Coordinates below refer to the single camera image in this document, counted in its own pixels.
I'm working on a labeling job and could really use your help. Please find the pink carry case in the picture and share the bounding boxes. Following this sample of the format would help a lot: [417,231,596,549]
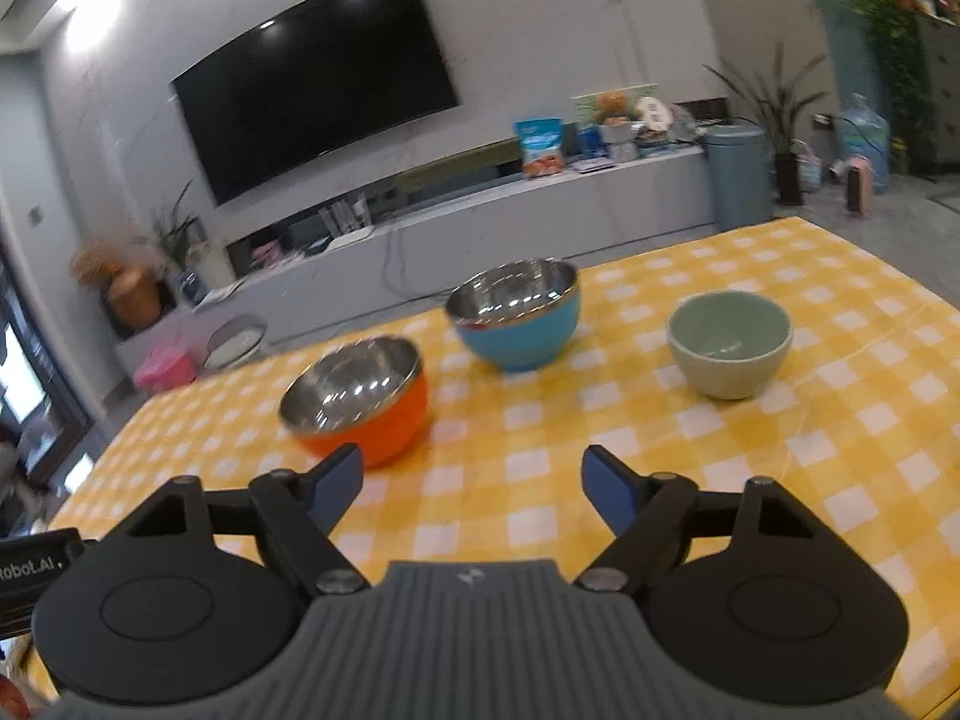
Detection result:
[133,349,197,393]

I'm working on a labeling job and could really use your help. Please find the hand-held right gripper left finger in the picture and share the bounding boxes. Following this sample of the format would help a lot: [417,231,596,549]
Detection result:
[124,442,372,597]

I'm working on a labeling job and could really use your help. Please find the blue water jug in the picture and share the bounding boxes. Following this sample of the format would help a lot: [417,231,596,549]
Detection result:
[836,94,893,192]

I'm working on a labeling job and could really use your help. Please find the green ceramic bowl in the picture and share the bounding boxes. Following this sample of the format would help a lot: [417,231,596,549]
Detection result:
[667,292,794,401]

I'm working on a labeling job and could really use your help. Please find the blue steel bowl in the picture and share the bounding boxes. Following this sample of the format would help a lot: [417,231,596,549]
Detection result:
[445,258,583,374]

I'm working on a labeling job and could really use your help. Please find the yellow checked tablecloth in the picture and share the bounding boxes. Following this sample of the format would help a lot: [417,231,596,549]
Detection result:
[22,216,960,720]

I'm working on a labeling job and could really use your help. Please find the plant in blue vase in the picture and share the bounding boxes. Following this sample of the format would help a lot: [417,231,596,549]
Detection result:
[150,180,207,305]

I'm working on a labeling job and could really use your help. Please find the leafy green plant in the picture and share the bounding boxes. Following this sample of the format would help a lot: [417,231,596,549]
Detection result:
[847,0,931,173]

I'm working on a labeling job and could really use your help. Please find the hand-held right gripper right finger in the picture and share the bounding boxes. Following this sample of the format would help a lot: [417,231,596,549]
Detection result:
[581,444,818,593]

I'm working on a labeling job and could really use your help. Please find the pink space heater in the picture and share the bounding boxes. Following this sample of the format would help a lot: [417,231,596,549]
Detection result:
[846,157,872,215]

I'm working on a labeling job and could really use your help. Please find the potted long-leaf plant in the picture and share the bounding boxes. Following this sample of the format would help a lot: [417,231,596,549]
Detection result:
[705,45,830,207]

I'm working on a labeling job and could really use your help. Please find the blue snack bag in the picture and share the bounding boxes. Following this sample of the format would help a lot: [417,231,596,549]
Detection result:
[514,118,565,179]

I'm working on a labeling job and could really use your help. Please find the white router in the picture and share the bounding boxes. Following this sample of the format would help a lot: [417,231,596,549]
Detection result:
[330,199,372,248]

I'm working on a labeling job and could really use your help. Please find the grey television console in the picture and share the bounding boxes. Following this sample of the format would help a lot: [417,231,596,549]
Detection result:
[112,142,713,383]

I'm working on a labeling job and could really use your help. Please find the dried flowers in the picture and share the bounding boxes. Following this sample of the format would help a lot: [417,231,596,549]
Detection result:
[71,236,151,286]

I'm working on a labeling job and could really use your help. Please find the grey trash can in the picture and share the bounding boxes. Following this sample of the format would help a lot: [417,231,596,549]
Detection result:
[703,124,773,232]

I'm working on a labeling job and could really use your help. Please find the orange knit clothing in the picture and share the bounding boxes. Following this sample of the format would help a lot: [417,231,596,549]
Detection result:
[0,671,35,720]

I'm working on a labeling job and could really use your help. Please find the orange steel bowl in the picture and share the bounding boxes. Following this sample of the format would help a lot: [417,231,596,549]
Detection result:
[279,336,430,470]

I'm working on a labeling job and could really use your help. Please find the black television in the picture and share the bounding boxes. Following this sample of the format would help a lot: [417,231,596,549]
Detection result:
[171,0,460,207]

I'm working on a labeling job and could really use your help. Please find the gold vase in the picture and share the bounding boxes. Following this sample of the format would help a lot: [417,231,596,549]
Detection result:
[105,266,162,327]

